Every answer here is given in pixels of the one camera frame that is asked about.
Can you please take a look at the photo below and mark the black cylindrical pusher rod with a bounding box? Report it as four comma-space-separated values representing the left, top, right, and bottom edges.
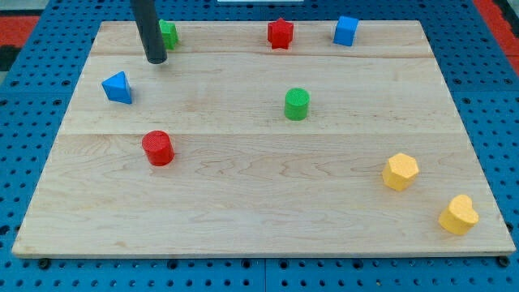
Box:
130, 0, 167, 64

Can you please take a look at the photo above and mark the blue triangle block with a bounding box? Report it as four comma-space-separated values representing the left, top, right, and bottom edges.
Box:
101, 71, 132, 105

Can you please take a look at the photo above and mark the green cube block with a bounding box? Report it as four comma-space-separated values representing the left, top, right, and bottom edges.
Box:
159, 19, 178, 50

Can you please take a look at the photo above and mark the red cylinder block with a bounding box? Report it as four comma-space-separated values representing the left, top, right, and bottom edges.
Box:
141, 131, 174, 166

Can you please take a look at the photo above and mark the red star block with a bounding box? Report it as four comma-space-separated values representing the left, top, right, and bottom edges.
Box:
267, 18, 294, 49

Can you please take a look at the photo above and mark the wooden board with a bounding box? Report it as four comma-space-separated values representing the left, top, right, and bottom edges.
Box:
12, 20, 516, 259

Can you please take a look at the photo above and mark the green cylinder block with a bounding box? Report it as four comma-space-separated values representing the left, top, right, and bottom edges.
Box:
284, 88, 311, 121

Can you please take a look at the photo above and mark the blue cube block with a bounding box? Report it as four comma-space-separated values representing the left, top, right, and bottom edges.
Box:
333, 15, 359, 46

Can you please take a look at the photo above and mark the yellow hexagon block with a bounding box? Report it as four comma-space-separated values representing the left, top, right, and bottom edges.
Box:
382, 152, 419, 191

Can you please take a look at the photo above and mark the yellow heart block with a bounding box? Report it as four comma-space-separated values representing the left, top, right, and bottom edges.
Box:
438, 194, 479, 235

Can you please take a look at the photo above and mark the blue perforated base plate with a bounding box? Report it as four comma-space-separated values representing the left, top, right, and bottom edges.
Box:
1, 0, 518, 291

